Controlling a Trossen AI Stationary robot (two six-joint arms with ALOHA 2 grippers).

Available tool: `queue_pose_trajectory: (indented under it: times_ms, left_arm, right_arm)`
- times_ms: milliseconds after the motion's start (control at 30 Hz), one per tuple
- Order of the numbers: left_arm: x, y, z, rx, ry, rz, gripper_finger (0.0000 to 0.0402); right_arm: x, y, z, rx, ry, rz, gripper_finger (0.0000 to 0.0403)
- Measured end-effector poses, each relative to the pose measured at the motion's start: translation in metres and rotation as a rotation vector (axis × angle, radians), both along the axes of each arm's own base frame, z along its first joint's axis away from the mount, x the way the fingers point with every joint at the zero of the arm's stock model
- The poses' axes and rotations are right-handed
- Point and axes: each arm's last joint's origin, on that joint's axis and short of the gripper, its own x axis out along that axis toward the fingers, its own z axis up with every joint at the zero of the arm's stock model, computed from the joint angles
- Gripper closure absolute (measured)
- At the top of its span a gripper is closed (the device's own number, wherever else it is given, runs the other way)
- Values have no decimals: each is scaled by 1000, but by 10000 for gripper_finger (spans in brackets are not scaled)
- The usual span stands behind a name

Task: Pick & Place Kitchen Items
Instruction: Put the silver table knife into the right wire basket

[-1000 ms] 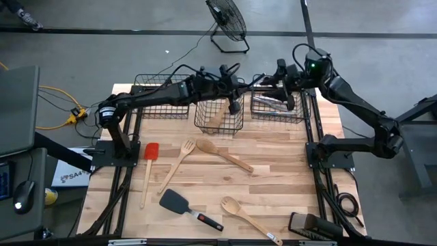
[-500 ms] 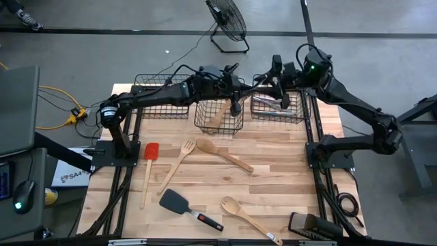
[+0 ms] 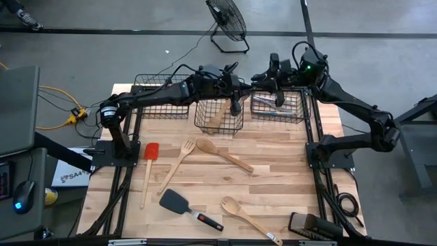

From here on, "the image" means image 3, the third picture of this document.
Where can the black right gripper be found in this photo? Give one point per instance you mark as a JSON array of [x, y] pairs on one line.
[[283, 77]]

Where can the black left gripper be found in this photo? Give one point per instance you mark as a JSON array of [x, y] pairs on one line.
[[235, 87]]

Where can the wooden spoon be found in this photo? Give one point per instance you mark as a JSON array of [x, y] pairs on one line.
[[206, 146]]

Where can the wooden salad fork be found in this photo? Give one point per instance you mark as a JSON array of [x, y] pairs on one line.
[[187, 147]]

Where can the wooden spork with label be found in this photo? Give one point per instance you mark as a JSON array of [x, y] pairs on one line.
[[230, 206]]

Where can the black nylon turner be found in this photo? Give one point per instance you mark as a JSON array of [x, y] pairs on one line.
[[170, 201]]

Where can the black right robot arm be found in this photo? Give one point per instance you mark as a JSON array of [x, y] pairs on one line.
[[351, 102]]

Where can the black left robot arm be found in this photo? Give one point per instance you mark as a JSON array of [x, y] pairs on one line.
[[164, 95]]

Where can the black floor fan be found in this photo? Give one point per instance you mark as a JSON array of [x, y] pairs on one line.
[[227, 17]]

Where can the black metal stand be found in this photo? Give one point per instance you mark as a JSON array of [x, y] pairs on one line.
[[413, 136]]

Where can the white printed box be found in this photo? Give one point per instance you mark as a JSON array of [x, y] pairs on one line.
[[68, 171]]

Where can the black desk support bar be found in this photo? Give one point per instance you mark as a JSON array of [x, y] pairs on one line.
[[58, 150]]

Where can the yellow round object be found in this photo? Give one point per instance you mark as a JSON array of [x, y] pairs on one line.
[[50, 196]]

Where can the grey desk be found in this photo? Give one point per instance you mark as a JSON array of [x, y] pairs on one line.
[[34, 164]]

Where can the grey desk monitor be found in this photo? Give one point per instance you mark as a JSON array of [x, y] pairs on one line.
[[18, 109]]

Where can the person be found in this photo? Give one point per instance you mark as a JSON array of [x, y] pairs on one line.
[[30, 21]]

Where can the black computer mouse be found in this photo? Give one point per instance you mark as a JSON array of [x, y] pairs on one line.
[[24, 194]]

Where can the black keyboard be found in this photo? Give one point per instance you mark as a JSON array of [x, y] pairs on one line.
[[5, 181]]

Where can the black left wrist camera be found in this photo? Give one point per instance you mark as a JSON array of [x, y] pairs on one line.
[[210, 71]]

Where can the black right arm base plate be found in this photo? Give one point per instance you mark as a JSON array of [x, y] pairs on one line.
[[341, 160]]

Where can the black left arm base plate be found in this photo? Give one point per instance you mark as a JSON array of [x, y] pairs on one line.
[[102, 159]]

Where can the silver metal bracket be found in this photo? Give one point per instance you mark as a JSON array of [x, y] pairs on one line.
[[126, 242], [317, 243]]

